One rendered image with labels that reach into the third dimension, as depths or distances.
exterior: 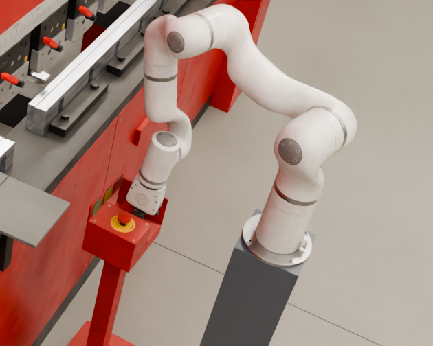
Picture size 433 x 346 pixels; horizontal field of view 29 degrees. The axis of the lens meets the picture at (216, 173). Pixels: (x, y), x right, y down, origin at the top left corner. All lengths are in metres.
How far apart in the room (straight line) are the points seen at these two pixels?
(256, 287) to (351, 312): 1.39
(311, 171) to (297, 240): 0.28
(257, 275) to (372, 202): 2.00
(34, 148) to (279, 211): 0.80
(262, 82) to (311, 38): 3.27
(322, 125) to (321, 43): 3.32
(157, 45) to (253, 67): 0.30
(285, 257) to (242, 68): 0.50
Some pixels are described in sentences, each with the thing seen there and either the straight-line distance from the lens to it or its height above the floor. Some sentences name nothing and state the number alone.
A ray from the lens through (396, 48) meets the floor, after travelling 5.51.
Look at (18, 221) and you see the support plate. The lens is 2.13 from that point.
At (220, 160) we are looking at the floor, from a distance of 4.07.
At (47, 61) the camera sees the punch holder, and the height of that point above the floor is 1.19.
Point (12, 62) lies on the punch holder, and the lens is 2.15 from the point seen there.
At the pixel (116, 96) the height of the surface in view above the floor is 0.88.
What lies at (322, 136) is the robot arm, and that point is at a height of 1.41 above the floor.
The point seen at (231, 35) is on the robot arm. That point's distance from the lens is 2.12.
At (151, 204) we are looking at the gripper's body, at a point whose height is 0.83.
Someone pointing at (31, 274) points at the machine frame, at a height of 0.54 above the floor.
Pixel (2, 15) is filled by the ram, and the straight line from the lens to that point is 2.01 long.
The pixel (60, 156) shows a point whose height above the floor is 0.88.
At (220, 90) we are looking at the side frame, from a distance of 4.34.
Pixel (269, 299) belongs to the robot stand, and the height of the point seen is 0.88.
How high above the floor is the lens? 2.49
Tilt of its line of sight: 39 degrees down
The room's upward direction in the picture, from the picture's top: 17 degrees clockwise
